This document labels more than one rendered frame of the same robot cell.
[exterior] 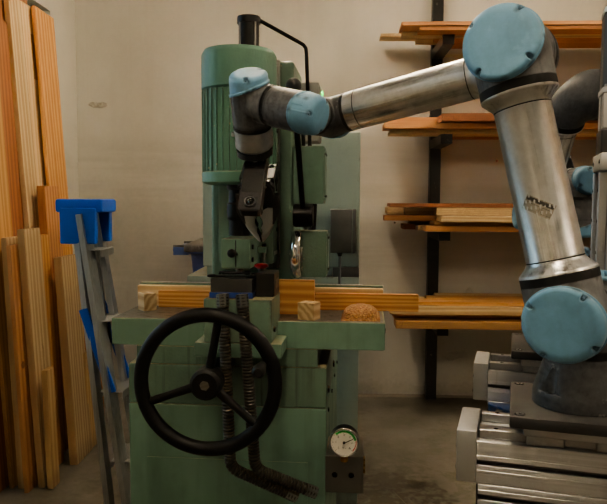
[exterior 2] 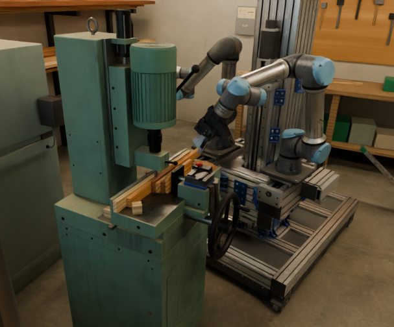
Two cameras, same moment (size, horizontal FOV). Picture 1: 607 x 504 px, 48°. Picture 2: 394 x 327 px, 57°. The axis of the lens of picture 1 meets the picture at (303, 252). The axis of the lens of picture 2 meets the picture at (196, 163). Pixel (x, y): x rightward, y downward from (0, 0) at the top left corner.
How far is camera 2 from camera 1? 177 cm
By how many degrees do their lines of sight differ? 69
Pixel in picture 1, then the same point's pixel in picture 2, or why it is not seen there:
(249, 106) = (245, 98)
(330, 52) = not seen: outside the picture
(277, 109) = (256, 99)
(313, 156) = not seen: hidden behind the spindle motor
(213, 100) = (162, 82)
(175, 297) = (136, 198)
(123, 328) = (159, 228)
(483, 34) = (324, 70)
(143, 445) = (165, 275)
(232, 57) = (173, 55)
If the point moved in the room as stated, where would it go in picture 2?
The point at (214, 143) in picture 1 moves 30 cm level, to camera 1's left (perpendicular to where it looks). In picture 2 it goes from (163, 106) to (119, 130)
